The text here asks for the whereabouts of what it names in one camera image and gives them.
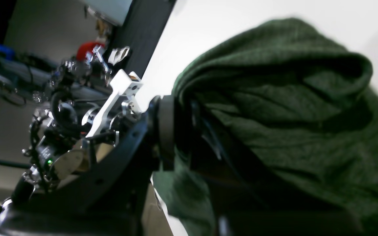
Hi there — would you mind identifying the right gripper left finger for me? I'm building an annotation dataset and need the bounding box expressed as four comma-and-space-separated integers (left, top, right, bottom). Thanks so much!
0, 95, 175, 236

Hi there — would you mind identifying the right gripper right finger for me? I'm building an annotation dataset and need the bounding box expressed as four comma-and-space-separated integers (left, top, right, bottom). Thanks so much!
184, 100, 363, 236

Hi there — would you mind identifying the green long-sleeve shirt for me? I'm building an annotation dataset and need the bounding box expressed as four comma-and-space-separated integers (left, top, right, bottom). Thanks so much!
153, 18, 378, 236

